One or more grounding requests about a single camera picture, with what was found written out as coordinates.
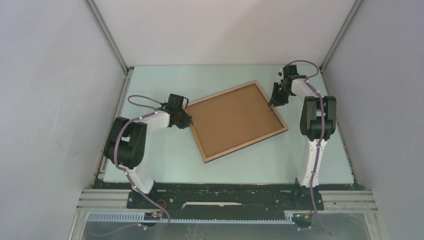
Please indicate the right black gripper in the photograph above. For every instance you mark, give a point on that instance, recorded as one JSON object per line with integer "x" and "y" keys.
{"x": 275, "y": 99}

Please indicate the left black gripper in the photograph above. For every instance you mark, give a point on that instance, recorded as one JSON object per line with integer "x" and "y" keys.
{"x": 186, "y": 122}

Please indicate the brown backing board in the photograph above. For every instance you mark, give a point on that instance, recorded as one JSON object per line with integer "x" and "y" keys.
{"x": 236, "y": 119}

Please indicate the wooden picture frame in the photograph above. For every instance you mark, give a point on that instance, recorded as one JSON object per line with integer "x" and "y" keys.
{"x": 245, "y": 145}

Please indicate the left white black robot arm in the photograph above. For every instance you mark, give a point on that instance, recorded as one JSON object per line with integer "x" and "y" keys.
{"x": 126, "y": 141}

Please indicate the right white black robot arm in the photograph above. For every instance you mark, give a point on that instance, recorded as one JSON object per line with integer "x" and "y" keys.
{"x": 318, "y": 120}

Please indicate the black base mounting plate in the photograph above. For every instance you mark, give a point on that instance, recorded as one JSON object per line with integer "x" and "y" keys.
{"x": 228, "y": 202}

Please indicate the small green circuit board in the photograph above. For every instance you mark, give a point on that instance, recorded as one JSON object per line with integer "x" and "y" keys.
{"x": 152, "y": 216}

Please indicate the aluminium rail frame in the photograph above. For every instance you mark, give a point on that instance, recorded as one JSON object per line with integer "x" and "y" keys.
{"x": 110, "y": 205}

